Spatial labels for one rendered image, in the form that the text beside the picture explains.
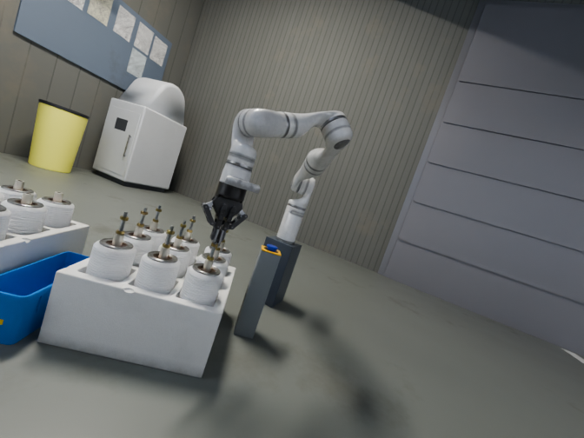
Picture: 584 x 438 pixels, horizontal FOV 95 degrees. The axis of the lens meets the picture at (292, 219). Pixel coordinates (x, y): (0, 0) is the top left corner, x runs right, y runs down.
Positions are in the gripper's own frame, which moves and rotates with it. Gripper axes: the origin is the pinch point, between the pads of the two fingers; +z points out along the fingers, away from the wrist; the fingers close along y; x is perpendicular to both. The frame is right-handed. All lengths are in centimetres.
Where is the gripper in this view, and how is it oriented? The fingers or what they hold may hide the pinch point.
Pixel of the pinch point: (217, 235)
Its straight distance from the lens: 75.0
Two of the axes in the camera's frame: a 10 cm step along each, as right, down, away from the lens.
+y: -7.9, -2.2, -5.7
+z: -3.2, 9.4, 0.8
